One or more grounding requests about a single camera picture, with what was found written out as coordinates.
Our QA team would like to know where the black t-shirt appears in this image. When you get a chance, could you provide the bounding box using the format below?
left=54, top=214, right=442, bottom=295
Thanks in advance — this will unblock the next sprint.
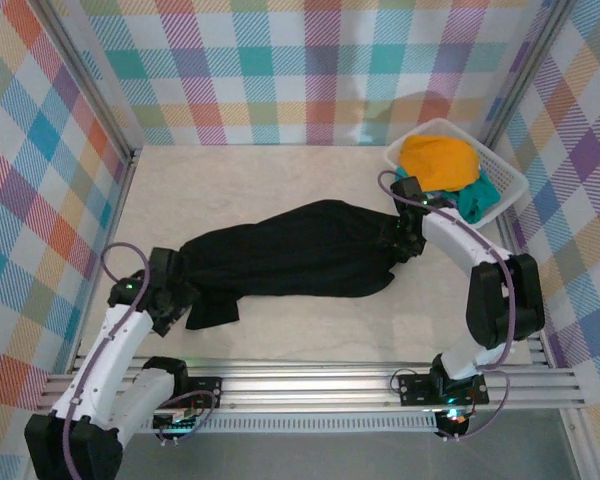
left=172, top=198, right=426, bottom=331

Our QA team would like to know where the teal t-shirt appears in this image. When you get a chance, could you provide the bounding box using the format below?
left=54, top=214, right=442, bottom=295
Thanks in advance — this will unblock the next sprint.
left=394, top=167, right=501, bottom=224

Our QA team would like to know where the orange t-shirt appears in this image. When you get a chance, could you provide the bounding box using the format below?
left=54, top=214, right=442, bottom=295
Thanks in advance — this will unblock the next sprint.
left=398, top=134, right=483, bottom=194

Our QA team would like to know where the white plastic basket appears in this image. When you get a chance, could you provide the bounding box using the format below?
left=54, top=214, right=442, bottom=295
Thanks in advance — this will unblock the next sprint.
left=383, top=118, right=530, bottom=231

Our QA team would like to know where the left controller circuit board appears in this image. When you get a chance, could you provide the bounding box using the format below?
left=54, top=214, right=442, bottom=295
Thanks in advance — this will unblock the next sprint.
left=152, top=410, right=202, bottom=440

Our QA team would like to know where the controller circuit board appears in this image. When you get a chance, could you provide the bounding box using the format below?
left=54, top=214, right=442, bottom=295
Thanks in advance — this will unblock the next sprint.
left=152, top=410, right=202, bottom=440
left=435, top=408, right=470, bottom=440

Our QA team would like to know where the right controller circuit board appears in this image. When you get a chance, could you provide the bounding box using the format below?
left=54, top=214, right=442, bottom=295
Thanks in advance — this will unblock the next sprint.
left=435, top=408, right=470, bottom=440

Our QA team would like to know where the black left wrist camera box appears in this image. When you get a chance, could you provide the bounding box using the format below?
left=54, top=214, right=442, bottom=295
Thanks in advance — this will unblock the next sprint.
left=148, top=246, right=182, bottom=281

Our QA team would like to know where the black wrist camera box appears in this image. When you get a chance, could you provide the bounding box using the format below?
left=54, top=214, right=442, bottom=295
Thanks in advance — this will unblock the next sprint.
left=148, top=246, right=182, bottom=281
left=389, top=177, right=427, bottom=207

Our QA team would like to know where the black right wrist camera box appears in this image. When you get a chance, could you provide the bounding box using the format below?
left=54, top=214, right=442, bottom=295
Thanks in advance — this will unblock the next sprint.
left=389, top=177, right=427, bottom=207

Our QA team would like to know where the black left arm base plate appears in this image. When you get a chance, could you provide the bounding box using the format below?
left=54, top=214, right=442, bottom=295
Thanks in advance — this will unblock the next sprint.
left=185, top=376, right=224, bottom=409

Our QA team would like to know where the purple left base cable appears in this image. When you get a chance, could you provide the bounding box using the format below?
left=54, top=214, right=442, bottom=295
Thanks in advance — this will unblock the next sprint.
left=154, top=389, right=218, bottom=444

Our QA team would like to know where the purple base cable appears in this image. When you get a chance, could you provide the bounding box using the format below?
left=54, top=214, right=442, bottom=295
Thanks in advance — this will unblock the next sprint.
left=154, top=389, right=218, bottom=444
left=442, top=372, right=512, bottom=442

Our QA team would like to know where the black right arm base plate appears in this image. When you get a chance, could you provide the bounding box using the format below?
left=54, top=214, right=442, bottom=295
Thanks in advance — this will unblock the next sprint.
left=397, top=371, right=491, bottom=407

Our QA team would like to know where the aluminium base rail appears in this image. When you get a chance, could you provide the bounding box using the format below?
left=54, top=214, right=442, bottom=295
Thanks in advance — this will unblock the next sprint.
left=39, top=355, right=589, bottom=412

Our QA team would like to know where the white slotted cable duct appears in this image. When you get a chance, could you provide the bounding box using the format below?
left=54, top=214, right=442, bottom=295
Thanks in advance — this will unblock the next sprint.
left=152, top=412, right=439, bottom=434

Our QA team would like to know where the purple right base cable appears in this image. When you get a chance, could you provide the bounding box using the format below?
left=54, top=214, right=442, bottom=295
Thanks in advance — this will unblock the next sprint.
left=442, top=372, right=512, bottom=442

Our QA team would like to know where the aluminium corner post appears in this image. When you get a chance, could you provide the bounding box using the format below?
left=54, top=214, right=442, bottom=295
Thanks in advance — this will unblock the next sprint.
left=32, top=0, right=142, bottom=164
left=479, top=0, right=579, bottom=146

